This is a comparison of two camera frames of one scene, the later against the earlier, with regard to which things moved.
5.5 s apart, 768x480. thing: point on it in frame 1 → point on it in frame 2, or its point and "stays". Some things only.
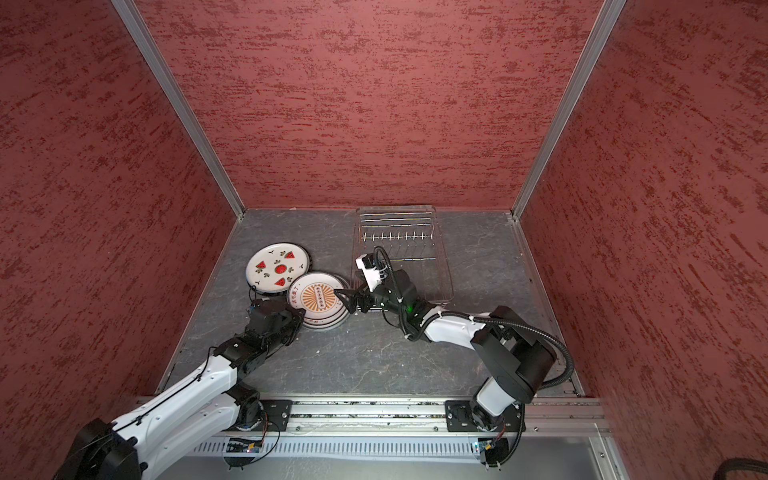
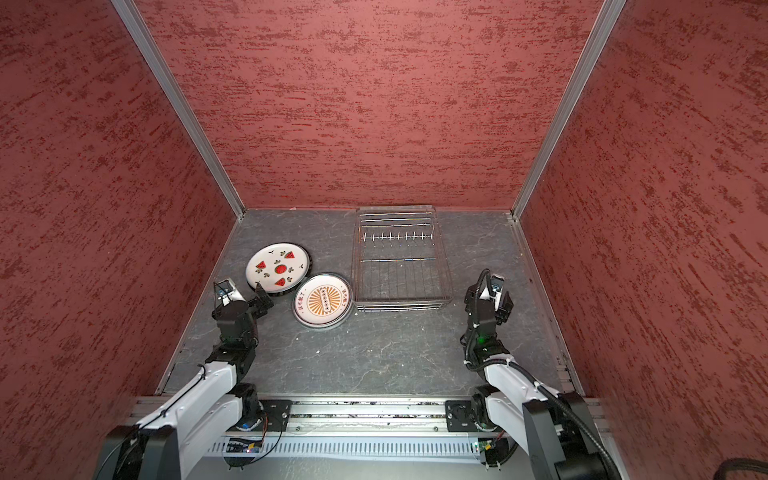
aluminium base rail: (422, 416) stays
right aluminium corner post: (598, 35) stays
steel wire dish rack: (413, 239) stays
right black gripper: (354, 297) → (504, 310)
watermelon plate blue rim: (276, 266) stays
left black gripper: (297, 316) → (261, 309)
